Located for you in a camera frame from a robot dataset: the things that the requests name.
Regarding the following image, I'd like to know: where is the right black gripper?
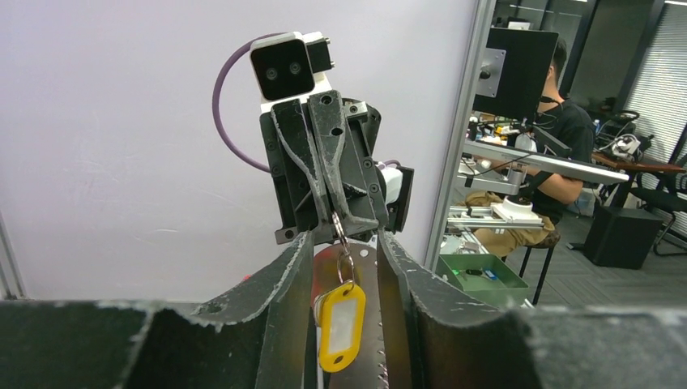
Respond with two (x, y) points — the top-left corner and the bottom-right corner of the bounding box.
(259, 90), (390, 244)

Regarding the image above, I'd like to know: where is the brass key with yellow tag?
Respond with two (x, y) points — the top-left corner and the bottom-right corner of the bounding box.
(314, 212), (366, 373)

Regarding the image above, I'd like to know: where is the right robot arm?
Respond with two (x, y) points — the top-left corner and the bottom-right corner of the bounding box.
(259, 90), (414, 244)

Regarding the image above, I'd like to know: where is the green metal box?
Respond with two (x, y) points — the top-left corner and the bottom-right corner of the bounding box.
(436, 254), (530, 309)

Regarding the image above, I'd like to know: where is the black box on floor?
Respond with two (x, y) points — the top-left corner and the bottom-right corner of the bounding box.
(582, 207), (663, 270)

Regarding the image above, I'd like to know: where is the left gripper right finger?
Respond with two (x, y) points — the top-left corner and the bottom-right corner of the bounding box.
(378, 232), (510, 388)

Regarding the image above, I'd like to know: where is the seated person in black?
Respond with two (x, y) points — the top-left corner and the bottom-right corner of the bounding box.
(474, 38), (595, 257)

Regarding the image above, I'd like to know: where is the right aluminium corner post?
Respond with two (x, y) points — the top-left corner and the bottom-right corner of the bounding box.
(423, 1), (496, 271)

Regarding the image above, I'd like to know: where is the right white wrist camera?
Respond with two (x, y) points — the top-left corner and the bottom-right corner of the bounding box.
(249, 32), (335, 113)

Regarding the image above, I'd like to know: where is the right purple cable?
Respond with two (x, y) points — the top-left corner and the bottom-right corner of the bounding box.
(211, 32), (283, 174)

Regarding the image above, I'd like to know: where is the black computer monitor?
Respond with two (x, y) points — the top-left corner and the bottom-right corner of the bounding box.
(472, 28), (559, 122)

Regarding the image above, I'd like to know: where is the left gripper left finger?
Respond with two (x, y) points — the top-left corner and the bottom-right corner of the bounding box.
(190, 232), (314, 388)

